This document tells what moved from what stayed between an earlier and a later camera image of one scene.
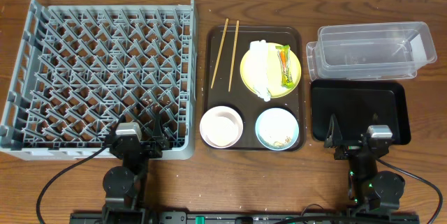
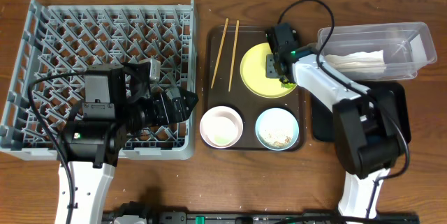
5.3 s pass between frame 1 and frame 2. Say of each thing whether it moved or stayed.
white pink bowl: stayed
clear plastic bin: stayed
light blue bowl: stayed
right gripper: moved
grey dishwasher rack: stayed
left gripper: moved
